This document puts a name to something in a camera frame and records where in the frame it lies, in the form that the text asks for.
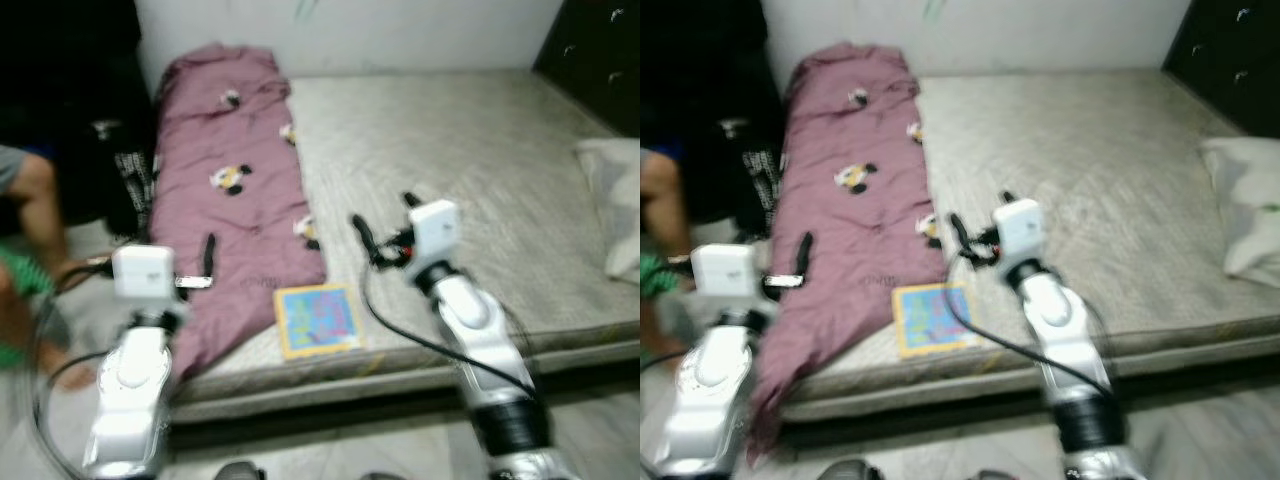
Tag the green striped garment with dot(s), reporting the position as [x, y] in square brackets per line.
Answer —
[20, 280]
[652, 275]

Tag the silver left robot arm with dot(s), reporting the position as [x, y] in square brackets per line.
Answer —
[135, 390]
[715, 390]

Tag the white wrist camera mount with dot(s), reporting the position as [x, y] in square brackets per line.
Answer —
[145, 270]
[722, 272]
[1020, 228]
[437, 225]

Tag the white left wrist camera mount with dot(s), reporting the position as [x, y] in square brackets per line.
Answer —
[722, 272]
[145, 270]

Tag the person's grey shorts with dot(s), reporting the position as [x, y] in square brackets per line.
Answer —
[10, 165]

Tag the black bag with white print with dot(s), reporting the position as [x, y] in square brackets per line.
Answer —
[760, 175]
[130, 185]

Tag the black tufted headboard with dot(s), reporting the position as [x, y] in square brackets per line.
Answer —
[600, 50]
[1230, 50]

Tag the cream pillow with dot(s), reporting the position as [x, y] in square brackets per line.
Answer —
[1245, 210]
[615, 200]

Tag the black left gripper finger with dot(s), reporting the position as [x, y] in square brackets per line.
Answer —
[804, 255]
[209, 255]

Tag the cream quilted mattress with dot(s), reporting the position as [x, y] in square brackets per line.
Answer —
[1080, 150]
[470, 150]

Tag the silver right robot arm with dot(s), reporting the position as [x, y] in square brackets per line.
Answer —
[1050, 310]
[470, 320]

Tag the person's bare leg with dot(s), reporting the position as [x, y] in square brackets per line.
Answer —
[75, 375]
[40, 210]
[665, 210]

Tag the pink cartoon print blanket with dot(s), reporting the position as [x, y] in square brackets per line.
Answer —
[220, 230]
[850, 230]

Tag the colourful picture book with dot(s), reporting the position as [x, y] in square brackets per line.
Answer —
[930, 320]
[318, 320]

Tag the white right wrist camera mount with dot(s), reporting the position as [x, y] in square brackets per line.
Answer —
[1020, 228]
[437, 225]

